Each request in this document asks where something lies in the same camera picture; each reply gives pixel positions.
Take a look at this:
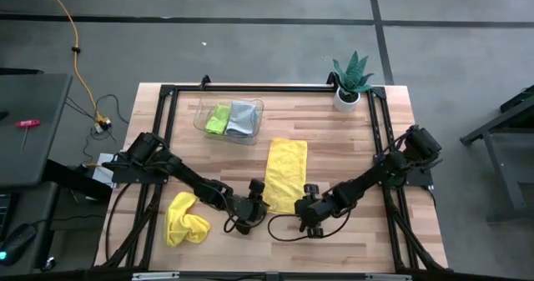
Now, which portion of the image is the white paper sheet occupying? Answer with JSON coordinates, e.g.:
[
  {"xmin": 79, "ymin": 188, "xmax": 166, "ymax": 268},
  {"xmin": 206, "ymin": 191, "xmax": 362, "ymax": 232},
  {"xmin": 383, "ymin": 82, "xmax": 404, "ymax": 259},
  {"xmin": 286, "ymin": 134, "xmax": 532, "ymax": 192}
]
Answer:
[{"xmin": 91, "ymin": 153, "xmax": 118, "ymax": 189}]

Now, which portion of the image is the green microfiber towel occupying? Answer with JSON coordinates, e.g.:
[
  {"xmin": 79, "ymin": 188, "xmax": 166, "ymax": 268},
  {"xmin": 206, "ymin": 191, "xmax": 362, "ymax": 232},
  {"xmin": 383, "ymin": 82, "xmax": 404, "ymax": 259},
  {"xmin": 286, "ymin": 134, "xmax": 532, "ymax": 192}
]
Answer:
[{"xmin": 204, "ymin": 103, "xmax": 232, "ymax": 135}]

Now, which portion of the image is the black aluminium frame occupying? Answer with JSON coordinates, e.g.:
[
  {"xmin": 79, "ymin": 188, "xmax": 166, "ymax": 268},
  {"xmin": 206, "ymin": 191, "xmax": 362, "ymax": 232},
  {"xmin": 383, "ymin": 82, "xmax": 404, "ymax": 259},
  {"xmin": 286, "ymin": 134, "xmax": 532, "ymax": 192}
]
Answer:
[{"xmin": 92, "ymin": 74, "xmax": 450, "ymax": 273}]

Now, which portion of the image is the dark desk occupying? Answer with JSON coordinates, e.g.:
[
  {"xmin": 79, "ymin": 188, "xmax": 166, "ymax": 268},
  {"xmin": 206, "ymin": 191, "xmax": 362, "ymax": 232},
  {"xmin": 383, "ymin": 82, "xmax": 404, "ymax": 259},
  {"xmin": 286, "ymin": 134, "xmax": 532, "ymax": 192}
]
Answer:
[{"xmin": 0, "ymin": 180, "xmax": 59, "ymax": 276}]

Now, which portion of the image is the grey desk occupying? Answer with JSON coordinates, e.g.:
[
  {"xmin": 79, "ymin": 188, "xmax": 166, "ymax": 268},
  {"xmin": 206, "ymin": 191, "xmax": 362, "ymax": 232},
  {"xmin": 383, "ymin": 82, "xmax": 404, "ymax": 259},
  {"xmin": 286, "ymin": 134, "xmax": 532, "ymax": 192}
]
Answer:
[{"xmin": 0, "ymin": 73, "xmax": 74, "ymax": 190}]

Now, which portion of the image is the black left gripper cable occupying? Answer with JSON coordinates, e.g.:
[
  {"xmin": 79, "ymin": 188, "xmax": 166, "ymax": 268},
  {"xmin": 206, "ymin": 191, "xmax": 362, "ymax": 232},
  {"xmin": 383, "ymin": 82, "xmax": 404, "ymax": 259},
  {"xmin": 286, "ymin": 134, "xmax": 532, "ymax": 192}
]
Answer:
[{"xmin": 222, "ymin": 205, "xmax": 270, "ymax": 235}]

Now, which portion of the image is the silver metal bracket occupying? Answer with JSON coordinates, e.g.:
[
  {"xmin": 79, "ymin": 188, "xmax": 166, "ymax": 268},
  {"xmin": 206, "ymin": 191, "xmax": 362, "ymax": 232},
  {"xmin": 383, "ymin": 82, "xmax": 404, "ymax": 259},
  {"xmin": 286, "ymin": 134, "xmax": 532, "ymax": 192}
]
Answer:
[
  {"xmin": 365, "ymin": 273, "xmax": 413, "ymax": 281},
  {"xmin": 132, "ymin": 272, "xmax": 180, "ymax": 281}
]

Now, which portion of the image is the yellow extension cable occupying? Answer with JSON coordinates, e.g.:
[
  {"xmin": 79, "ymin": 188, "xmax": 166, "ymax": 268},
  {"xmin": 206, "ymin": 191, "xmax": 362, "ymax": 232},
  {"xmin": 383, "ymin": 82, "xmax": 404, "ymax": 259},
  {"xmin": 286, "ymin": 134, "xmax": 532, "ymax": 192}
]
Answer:
[{"xmin": 40, "ymin": 0, "xmax": 113, "ymax": 134}]

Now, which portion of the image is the red-handled hex key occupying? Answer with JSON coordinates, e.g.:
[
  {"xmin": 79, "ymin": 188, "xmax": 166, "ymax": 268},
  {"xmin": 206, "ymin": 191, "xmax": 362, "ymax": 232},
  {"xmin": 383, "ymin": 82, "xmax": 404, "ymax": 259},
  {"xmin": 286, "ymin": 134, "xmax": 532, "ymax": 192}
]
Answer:
[{"xmin": 15, "ymin": 118, "xmax": 42, "ymax": 153}]

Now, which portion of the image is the black metal cart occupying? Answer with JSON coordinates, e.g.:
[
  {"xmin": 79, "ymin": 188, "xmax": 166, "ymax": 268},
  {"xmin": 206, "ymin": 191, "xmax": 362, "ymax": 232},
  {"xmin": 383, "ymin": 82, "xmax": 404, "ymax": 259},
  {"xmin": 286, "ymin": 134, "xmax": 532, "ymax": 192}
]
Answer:
[{"xmin": 458, "ymin": 84, "xmax": 534, "ymax": 223}]

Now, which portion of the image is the green plant in white pot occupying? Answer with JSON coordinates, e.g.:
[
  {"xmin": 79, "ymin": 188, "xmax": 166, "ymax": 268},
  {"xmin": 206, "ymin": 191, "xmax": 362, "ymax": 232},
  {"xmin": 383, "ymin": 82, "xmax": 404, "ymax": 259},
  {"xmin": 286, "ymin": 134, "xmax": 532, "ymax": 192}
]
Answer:
[{"xmin": 331, "ymin": 50, "xmax": 375, "ymax": 114}]

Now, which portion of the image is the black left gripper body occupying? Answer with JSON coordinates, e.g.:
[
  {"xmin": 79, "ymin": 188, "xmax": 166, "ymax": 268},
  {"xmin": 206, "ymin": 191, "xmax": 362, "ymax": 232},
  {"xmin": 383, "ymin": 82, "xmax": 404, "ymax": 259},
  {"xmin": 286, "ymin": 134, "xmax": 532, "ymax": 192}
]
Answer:
[{"xmin": 227, "ymin": 178, "xmax": 269, "ymax": 236}]

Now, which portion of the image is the yellow microfiber towel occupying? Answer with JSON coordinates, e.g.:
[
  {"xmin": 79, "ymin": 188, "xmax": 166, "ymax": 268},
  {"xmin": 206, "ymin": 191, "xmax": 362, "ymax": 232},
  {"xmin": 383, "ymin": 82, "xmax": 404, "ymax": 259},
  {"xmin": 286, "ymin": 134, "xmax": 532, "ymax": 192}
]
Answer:
[
  {"xmin": 164, "ymin": 191, "xmax": 213, "ymax": 248},
  {"xmin": 261, "ymin": 138, "xmax": 309, "ymax": 215}
]

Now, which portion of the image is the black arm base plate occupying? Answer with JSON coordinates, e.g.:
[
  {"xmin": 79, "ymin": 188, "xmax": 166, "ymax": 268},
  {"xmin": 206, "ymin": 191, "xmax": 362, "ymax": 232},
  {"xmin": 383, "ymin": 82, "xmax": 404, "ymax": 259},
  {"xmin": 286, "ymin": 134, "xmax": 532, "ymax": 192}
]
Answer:
[
  {"xmin": 373, "ymin": 153, "xmax": 444, "ymax": 189},
  {"xmin": 110, "ymin": 151, "xmax": 172, "ymax": 186}
]

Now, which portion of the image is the black computer mouse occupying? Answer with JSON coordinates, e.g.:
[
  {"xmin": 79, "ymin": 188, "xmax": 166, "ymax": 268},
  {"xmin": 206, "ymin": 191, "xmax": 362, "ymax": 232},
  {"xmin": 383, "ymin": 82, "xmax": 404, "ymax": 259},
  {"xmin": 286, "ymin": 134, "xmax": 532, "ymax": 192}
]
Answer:
[{"xmin": 0, "ymin": 222, "xmax": 38, "ymax": 268}]

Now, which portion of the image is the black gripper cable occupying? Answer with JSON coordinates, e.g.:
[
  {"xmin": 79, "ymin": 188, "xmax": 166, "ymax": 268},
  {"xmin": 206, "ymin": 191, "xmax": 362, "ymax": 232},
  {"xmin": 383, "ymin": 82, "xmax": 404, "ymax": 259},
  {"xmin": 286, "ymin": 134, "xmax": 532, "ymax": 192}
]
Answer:
[
  {"xmin": 222, "ymin": 205, "xmax": 270, "ymax": 235},
  {"xmin": 266, "ymin": 205, "xmax": 355, "ymax": 243}
]

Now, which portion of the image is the clear plastic bin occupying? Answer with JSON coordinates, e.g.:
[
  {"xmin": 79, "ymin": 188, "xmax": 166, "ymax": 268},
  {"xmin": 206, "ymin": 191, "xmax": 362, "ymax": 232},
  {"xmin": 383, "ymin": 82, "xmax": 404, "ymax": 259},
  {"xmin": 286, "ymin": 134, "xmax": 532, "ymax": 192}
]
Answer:
[{"xmin": 193, "ymin": 97, "xmax": 264, "ymax": 146}]

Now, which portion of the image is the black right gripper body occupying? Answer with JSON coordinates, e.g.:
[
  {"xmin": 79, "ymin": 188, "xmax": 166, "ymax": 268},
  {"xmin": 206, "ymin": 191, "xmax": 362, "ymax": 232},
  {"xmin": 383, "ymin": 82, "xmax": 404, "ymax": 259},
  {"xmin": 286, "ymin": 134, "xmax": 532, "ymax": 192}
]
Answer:
[{"xmin": 294, "ymin": 183, "xmax": 341, "ymax": 238}]

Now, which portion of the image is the grey waffle microfiber towel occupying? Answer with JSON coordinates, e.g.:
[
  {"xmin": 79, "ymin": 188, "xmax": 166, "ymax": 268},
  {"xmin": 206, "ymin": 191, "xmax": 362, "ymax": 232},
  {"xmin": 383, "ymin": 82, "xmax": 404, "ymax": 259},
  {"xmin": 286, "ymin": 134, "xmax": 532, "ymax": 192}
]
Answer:
[{"xmin": 224, "ymin": 100, "xmax": 259, "ymax": 137}]

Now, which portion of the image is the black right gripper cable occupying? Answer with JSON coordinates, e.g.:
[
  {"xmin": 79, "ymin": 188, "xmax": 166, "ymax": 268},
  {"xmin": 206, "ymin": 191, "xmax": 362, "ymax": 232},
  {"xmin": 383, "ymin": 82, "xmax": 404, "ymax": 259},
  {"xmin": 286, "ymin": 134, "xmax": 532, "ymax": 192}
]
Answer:
[{"xmin": 266, "ymin": 205, "xmax": 355, "ymax": 243}]

